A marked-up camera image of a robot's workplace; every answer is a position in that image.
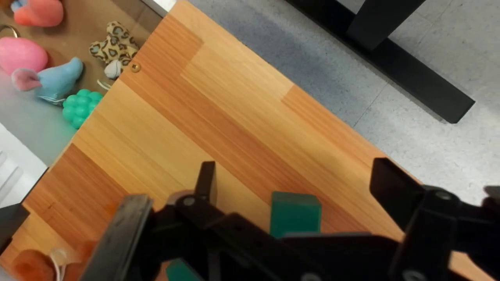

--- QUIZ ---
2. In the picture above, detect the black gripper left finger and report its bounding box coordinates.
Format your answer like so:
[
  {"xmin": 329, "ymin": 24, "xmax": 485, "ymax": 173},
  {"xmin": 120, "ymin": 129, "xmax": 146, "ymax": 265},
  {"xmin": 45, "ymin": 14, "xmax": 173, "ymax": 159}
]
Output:
[{"xmin": 195, "ymin": 160, "xmax": 215, "ymax": 202}]

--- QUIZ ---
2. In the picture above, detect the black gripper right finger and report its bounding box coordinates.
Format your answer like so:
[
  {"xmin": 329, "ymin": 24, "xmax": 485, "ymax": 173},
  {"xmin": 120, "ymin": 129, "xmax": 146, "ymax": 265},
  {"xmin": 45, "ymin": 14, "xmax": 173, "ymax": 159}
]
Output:
[{"xmin": 370, "ymin": 157, "xmax": 423, "ymax": 229}]

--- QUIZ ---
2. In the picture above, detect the green block front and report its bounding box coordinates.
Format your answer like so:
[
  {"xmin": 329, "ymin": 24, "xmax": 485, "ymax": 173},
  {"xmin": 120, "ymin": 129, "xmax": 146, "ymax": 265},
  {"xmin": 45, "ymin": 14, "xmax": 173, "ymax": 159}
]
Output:
[{"xmin": 270, "ymin": 191, "xmax": 321, "ymax": 237}]

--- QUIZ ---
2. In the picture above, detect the green block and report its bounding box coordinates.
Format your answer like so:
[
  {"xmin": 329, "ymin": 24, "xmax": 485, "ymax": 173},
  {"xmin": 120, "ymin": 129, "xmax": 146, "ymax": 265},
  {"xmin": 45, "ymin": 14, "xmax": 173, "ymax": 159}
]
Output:
[
  {"xmin": 270, "ymin": 191, "xmax": 321, "ymax": 237},
  {"xmin": 165, "ymin": 259, "xmax": 204, "ymax": 281}
]

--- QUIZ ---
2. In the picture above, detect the green block rear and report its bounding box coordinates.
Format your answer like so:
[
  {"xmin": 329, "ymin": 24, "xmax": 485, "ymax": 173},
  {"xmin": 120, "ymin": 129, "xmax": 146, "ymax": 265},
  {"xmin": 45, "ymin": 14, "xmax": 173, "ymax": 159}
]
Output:
[{"xmin": 165, "ymin": 259, "xmax": 204, "ymax": 281}]

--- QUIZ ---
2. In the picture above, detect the white toy sink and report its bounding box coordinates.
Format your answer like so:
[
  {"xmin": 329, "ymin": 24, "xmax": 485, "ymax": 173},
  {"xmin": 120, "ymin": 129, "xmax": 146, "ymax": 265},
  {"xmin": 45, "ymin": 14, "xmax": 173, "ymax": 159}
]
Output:
[{"xmin": 0, "ymin": 0, "xmax": 167, "ymax": 206}]

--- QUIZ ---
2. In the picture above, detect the green bumpy toy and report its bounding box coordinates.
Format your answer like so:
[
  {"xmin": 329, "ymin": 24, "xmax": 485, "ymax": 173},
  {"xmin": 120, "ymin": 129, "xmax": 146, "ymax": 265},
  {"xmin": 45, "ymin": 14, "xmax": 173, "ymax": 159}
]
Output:
[{"xmin": 62, "ymin": 88, "xmax": 103, "ymax": 129}]

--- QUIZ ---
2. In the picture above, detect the leopard print toy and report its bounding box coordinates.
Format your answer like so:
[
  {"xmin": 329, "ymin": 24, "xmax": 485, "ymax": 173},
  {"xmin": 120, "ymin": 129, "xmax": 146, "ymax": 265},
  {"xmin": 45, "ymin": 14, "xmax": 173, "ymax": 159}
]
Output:
[{"xmin": 88, "ymin": 21, "xmax": 138, "ymax": 79}]

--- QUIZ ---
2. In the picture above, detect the orange toy figure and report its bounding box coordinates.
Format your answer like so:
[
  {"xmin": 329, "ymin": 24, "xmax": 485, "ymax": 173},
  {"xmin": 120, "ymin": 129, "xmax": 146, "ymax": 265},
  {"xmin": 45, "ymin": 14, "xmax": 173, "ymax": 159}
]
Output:
[{"xmin": 10, "ymin": 241, "xmax": 95, "ymax": 281}]

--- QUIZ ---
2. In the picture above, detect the light blue toy bird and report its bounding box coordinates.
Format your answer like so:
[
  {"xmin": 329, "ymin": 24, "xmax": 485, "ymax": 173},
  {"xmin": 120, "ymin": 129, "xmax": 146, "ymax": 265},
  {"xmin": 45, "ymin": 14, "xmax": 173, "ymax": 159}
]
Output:
[{"xmin": 10, "ymin": 56, "xmax": 84, "ymax": 104}]

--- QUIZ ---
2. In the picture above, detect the pink ball toy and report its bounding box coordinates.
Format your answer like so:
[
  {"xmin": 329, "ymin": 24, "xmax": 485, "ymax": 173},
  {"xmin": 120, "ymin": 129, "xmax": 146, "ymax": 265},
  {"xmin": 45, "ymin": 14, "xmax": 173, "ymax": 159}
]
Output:
[{"xmin": 0, "ymin": 37, "xmax": 48, "ymax": 73}]

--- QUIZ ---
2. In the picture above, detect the salmon pink toy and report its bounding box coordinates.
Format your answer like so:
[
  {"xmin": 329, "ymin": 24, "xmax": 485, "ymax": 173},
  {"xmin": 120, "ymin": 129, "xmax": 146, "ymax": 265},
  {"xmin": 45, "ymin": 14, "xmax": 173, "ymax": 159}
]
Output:
[{"xmin": 10, "ymin": 0, "xmax": 63, "ymax": 28}]

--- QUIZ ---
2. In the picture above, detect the black camera stand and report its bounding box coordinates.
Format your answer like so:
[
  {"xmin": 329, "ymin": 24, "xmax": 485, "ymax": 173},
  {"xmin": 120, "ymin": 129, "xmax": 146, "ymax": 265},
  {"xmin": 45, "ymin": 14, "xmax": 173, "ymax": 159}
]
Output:
[{"xmin": 285, "ymin": 0, "xmax": 474, "ymax": 123}]

